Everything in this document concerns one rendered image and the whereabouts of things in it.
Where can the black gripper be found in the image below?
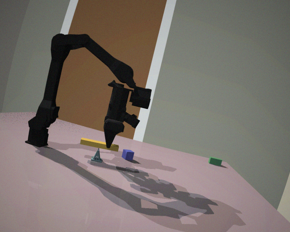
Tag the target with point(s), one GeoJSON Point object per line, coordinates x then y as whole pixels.
{"type": "Point", "coordinates": [112, 123]}

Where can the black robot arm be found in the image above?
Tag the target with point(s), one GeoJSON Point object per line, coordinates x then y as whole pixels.
{"type": "Point", "coordinates": [48, 111]}

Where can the green rectangular block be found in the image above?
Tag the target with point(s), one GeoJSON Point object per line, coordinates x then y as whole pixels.
{"type": "Point", "coordinates": [215, 161]}

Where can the blue cube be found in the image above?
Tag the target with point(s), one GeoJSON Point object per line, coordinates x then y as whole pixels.
{"type": "Point", "coordinates": [127, 154]}

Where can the yellow bar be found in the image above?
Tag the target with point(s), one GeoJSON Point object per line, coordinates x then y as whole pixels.
{"type": "Point", "coordinates": [98, 144]}

